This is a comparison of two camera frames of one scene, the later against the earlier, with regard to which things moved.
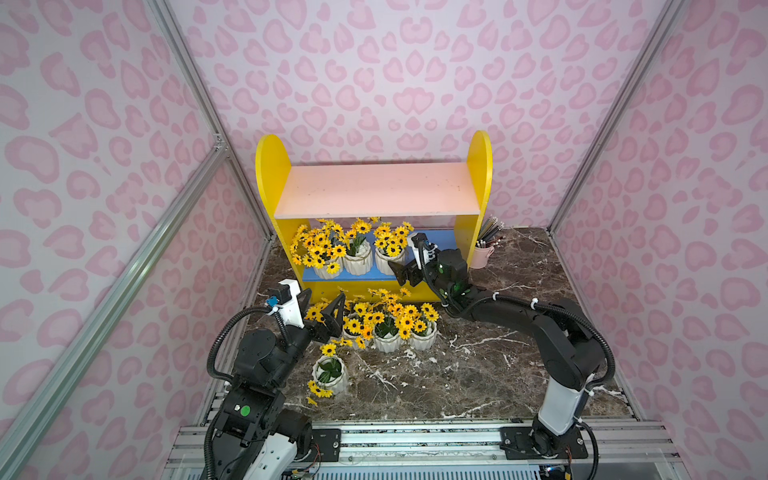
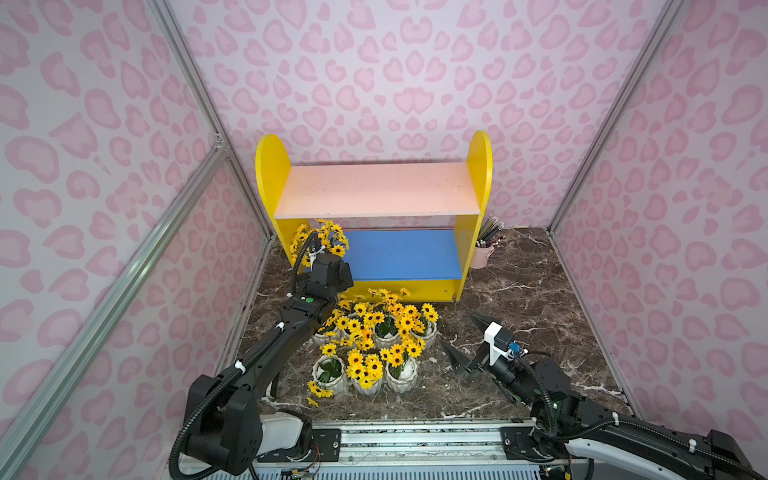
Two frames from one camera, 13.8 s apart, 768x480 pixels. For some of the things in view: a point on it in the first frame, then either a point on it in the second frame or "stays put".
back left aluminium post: [164, 11] stays put
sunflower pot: [358, 256] -> [400, 366]
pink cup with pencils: [486, 241] stays put
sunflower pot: [329, 375] stays put
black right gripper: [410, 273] -> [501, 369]
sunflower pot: [390, 243] -> [365, 372]
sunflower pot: [322, 248] stays put
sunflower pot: [425, 330] stays put
